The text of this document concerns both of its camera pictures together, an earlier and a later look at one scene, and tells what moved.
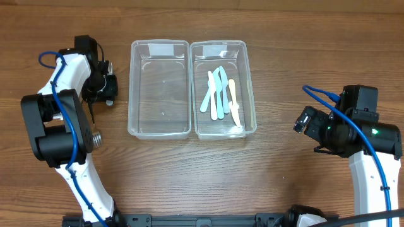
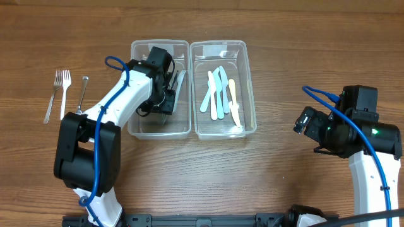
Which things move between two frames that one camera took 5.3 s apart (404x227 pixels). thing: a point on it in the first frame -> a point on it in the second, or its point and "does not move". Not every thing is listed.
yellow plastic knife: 233,105 does not move
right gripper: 317,130 does not move
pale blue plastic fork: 110,72 -> 180,82
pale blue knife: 225,84 does not move
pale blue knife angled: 207,99 does not move
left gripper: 95,86 -> 168,101
